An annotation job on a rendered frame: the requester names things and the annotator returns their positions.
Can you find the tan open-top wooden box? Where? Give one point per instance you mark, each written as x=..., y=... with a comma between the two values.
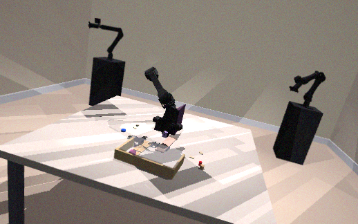
x=151, y=156

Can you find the purple cube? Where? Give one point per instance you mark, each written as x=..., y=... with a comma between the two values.
x=164, y=134

